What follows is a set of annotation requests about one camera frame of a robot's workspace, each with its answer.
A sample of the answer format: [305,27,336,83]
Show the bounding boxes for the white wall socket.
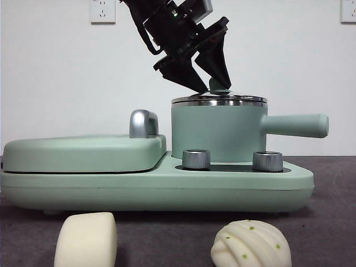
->
[90,0,116,24]
[340,0,356,24]

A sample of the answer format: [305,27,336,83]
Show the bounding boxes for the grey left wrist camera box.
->
[177,0,214,25]

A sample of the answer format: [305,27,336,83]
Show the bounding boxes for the chrome griddle lid handle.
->
[129,109,160,139]

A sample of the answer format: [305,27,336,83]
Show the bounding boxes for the pale green pot with handle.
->
[171,104,330,164]

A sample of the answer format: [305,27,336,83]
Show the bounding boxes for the pale green cooker base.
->
[0,150,315,216]

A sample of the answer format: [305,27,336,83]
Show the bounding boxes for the smooth white steamed bun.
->
[54,212,117,267]

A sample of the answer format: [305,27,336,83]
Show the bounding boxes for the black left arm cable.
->
[140,23,164,56]

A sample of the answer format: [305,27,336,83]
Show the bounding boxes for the silver control knob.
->
[252,151,284,172]
[182,149,211,170]

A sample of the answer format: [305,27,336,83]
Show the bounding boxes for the glass lid with green knob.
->
[171,77,268,107]

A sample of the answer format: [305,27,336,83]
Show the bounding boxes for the ridged white bun green specks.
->
[210,219,293,267]

